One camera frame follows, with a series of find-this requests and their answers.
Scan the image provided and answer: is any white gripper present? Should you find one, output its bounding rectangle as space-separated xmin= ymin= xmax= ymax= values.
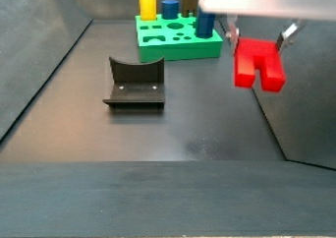
xmin=198 ymin=0 xmax=336 ymax=52

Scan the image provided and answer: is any red double-square block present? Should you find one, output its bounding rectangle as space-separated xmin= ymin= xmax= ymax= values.
xmin=233 ymin=37 xmax=286 ymax=92

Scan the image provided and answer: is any brown double-leg block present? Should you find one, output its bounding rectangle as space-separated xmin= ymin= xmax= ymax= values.
xmin=181 ymin=0 xmax=198 ymax=18

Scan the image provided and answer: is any green shape-sorter board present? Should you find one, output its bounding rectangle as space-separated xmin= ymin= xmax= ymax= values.
xmin=134 ymin=14 xmax=222 ymax=63

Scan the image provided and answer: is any yellow square block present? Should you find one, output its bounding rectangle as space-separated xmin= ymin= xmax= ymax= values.
xmin=138 ymin=0 xmax=155 ymax=21

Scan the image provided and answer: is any black curved regrasp stand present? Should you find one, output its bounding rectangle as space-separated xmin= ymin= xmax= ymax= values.
xmin=102 ymin=57 xmax=165 ymax=107

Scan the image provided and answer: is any blue hexagonal peg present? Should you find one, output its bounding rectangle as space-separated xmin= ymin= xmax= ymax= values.
xmin=195 ymin=9 xmax=214 ymax=38

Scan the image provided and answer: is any blue cylinder peg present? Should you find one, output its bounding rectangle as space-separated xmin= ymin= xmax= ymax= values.
xmin=161 ymin=0 xmax=178 ymax=20

